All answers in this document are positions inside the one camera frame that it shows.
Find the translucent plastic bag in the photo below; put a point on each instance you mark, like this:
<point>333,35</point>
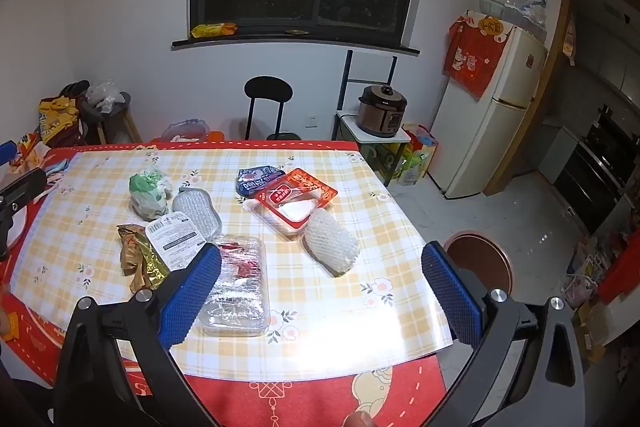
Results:
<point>185,129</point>

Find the yellow snack packet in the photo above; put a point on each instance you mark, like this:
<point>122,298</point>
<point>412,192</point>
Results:
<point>212,30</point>

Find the green white plastic bag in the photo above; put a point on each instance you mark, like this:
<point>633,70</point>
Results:
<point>147,192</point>

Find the grey mesh oval mat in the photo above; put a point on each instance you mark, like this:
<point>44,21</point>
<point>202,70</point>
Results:
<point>197,212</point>

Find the yellow printed bag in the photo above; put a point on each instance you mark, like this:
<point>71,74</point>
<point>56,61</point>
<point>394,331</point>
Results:
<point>55,119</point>

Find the blue snack packet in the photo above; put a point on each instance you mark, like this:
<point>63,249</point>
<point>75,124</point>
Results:
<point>257,179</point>

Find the grey kitchen cabinet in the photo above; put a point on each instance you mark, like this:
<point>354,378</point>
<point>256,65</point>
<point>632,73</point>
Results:
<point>557,152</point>

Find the clear plastic container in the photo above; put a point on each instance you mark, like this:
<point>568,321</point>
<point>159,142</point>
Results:
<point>240,297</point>

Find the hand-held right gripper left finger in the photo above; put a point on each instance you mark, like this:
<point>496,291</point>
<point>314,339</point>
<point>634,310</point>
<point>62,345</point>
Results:
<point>190,294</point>

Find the clear plastic bags pile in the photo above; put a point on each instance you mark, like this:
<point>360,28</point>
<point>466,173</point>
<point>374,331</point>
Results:
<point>520,12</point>

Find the cream refrigerator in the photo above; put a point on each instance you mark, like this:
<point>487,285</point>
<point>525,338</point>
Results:
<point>480,132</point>

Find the brown round trash bin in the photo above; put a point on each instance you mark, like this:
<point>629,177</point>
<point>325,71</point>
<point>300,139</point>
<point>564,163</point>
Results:
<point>480,257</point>

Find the orange snack packet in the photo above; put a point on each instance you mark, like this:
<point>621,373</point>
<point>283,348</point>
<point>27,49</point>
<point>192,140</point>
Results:
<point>27,144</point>

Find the red printed cloth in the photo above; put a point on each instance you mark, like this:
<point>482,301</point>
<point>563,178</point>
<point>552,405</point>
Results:
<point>470,57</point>

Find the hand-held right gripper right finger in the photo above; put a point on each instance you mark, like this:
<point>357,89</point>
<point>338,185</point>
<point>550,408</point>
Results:
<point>450,297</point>

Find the black round-back chair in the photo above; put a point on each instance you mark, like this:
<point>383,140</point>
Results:
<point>267,89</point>

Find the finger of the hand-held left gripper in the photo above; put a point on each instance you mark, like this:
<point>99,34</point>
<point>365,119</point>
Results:
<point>27,184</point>
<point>7,152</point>

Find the red hanging cloth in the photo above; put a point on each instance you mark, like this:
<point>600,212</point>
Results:
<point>622,272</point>

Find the colourful shopping bag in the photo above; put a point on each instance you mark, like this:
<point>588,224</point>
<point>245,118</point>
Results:
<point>420,157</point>

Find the brown printed paper bag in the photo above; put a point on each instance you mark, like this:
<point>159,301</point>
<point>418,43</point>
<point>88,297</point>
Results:
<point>135,257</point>

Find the white label packet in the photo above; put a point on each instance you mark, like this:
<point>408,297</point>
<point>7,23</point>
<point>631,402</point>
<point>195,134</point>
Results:
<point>172,239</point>

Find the black built-in oven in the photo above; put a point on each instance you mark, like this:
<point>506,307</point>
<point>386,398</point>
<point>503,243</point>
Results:
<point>595,177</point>

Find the wooden door frame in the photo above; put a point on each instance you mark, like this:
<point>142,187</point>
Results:
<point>555,57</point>

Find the white black-framed shelf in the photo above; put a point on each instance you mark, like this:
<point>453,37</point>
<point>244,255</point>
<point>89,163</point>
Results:
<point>350,127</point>

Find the brown rice cooker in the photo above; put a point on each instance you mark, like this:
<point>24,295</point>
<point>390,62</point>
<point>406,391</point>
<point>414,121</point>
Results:
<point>380,112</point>

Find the red label plastic tray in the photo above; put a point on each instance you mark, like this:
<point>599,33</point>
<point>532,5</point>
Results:
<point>295,212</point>

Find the crumpled clear plastic bag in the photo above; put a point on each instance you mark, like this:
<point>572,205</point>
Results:
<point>105,94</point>

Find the pink plastic bag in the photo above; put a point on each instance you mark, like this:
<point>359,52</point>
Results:
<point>580,289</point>

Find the white wall socket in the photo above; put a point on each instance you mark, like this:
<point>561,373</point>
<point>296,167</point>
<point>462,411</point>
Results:
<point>312,122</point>

